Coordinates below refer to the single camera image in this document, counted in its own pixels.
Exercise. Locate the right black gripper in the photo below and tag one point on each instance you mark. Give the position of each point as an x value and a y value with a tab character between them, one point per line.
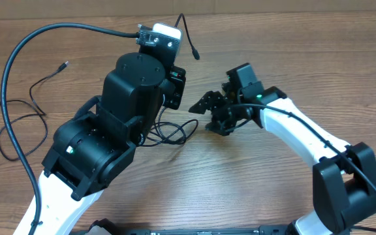
211	102

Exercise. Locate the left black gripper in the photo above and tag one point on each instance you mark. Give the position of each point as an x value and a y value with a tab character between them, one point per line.
173	100

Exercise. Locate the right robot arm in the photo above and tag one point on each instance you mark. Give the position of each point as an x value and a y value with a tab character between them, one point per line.
344	175

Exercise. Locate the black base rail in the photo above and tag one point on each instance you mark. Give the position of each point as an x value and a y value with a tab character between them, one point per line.
104	226

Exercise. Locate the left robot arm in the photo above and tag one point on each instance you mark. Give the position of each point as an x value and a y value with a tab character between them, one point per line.
99	142

